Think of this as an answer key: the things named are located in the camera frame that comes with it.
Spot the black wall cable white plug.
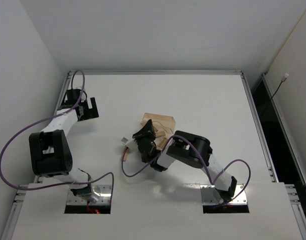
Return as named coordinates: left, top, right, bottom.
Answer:
left=269, top=73, right=289, bottom=102

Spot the transparent amber plastic box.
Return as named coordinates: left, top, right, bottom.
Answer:
left=140, top=112, right=176, bottom=138

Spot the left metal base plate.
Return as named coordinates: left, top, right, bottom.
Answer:
left=66, top=184, right=112, bottom=206

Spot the metal base plate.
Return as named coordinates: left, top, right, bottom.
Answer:
left=200, top=184, right=248, bottom=206
left=66, top=184, right=112, bottom=206

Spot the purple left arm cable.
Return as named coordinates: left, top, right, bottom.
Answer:
left=0, top=69, right=115, bottom=192

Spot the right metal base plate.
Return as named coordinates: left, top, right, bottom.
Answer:
left=200, top=184, right=248, bottom=206

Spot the plain light wood block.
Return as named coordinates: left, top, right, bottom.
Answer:
left=121, top=147, right=130, bottom=162

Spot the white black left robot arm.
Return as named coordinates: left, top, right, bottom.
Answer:
left=29, top=88, right=100, bottom=204

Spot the aluminium table frame rail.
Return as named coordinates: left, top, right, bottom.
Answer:
left=67, top=69, right=245, bottom=76

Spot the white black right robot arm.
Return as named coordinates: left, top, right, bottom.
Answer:
left=132, top=120, right=237, bottom=203

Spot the wood block with engraved text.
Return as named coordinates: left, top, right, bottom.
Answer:
left=157, top=137, right=168, bottom=149

